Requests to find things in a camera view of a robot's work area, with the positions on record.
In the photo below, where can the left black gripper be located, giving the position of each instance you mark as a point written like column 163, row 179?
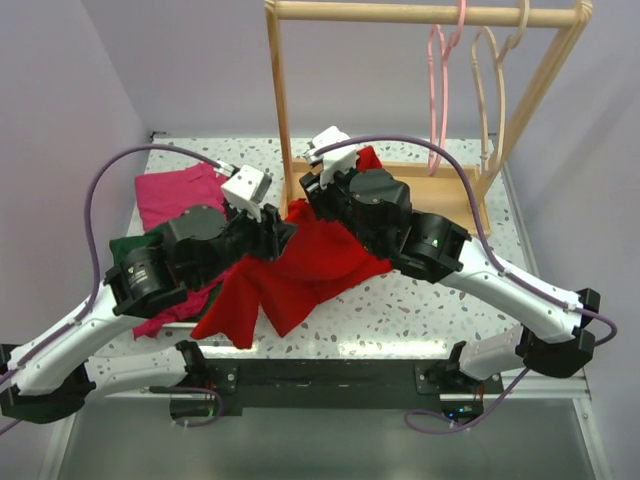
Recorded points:
column 272, row 231

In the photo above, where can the white perforated plastic basket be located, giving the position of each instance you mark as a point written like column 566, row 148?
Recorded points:
column 180, row 325

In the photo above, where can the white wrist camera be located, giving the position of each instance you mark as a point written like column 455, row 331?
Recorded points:
column 336, row 160
column 245, row 190

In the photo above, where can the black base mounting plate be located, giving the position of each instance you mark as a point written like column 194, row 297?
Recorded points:
column 321, row 384

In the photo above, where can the dark green t shirt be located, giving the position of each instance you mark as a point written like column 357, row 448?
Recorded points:
column 122, row 246

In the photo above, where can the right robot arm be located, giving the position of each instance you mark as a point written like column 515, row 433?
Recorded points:
column 550, row 338

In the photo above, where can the red t shirt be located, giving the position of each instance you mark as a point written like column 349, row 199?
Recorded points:
column 320, row 261

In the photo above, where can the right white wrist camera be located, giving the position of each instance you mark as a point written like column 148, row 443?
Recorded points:
column 336, row 160

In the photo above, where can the pink hanger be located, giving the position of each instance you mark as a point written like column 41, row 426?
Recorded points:
column 438, row 52

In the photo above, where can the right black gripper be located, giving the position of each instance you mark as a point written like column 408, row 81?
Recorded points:
column 319, row 196

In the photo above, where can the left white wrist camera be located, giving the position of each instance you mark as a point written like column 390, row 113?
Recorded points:
column 245, row 190

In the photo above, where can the crumpled magenta t shirt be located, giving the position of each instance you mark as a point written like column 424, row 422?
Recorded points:
column 190, row 311

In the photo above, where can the wooden clothes rack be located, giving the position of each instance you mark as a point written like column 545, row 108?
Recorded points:
column 499, row 30

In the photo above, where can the folded pink t shirt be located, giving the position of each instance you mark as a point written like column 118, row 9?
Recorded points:
column 163, row 196

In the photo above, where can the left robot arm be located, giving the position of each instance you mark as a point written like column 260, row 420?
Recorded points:
column 53, row 376

